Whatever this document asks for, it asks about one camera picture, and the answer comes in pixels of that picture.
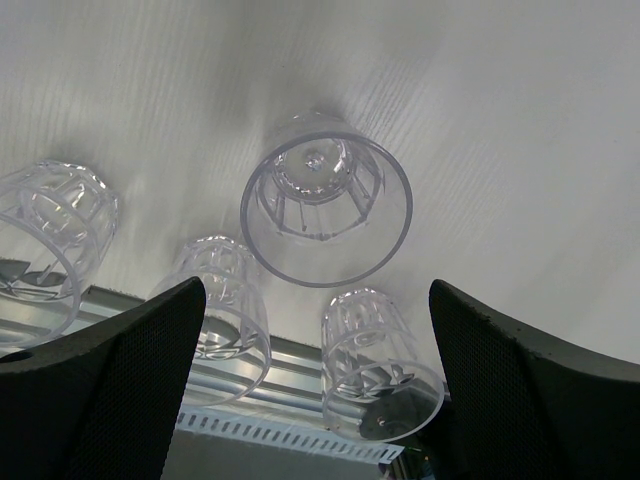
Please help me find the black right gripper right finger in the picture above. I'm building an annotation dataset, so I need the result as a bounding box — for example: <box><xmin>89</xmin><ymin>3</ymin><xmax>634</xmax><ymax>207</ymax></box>
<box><xmin>429</xmin><ymin>280</ymin><xmax>639</xmax><ymax>479</ymax></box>

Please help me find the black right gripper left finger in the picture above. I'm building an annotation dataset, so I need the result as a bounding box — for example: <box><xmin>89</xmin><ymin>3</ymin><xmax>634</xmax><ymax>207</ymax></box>
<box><xmin>1</xmin><ymin>277</ymin><xmax>206</xmax><ymax>479</ymax></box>

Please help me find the clear faceted plastic cup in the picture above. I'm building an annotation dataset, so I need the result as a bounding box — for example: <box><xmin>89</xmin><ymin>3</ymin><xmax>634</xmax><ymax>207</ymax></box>
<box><xmin>240</xmin><ymin>110</ymin><xmax>414</xmax><ymax>288</ymax></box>
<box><xmin>321</xmin><ymin>288</ymin><xmax>445</xmax><ymax>443</ymax></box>
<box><xmin>152</xmin><ymin>235</ymin><xmax>272</xmax><ymax>389</ymax></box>
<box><xmin>1</xmin><ymin>160</ymin><xmax>119</xmax><ymax>352</ymax></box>

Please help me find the slotted grey cable duct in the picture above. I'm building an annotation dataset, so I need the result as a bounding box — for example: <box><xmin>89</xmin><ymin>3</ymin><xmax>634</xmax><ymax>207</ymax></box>
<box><xmin>176</xmin><ymin>407</ymin><xmax>405</xmax><ymax>465</ymax></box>

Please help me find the aluminium mounting rail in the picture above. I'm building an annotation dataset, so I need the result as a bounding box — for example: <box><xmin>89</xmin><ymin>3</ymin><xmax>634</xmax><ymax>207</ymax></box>
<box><xmin>0</xmin><ymin>284</ymin><xmax>451</xmax><ymax>416</ymax></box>

